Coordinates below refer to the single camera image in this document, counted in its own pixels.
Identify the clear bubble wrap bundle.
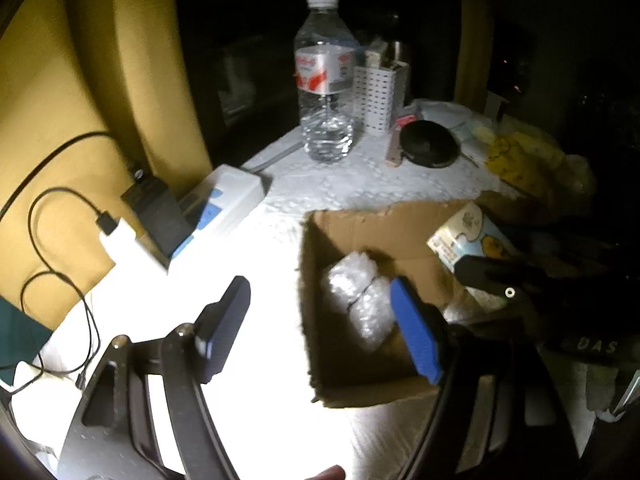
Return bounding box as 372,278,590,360
322,252,401,353

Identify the white power strip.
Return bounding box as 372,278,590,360
167,164,268,273

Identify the crumpled pale plastic bag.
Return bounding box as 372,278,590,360
555,152,598,196

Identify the white tablecloth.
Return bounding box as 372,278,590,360
0,97,640,480

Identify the brown cardboard box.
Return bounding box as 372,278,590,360
298,199,521,408

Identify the metal thermos flask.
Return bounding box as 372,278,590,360
387,15,413,68

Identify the black power cable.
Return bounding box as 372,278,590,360
0,130,143,221

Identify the printed paper cup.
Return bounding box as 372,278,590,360
426,202,518,318

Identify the grey power strip cord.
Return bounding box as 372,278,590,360
240,140,306,173

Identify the clear plastic water bottle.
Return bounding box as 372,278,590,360
292,0,362,163

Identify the black round lid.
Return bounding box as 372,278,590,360
400,120,460,168

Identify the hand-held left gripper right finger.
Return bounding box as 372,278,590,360
389,276,596,480

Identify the small tan wooden piece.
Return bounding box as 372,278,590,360
385,125,405,168

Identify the black usb cable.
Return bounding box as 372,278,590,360
20,187,118,391

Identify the yellow cloth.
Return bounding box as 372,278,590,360
487,132,566,196

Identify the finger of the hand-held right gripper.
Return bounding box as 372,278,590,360
492,219,593,262
452,252,556,307

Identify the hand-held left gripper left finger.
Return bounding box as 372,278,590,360
57,275,252,480

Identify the white usb charger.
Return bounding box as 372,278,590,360
98,217,171,273

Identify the black power adapter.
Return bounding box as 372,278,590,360
121,175,193,258

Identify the person's left hand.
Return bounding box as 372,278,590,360
305,465,347,480

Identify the white perforated basket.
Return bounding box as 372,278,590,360
352,62,407,136

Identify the narrow yellow curtain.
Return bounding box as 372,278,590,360
452,0,496,116

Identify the wide yellow curtain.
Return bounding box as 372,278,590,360
0,0,213,286

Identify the tan paper packet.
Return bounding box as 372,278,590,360
364,42,408,72

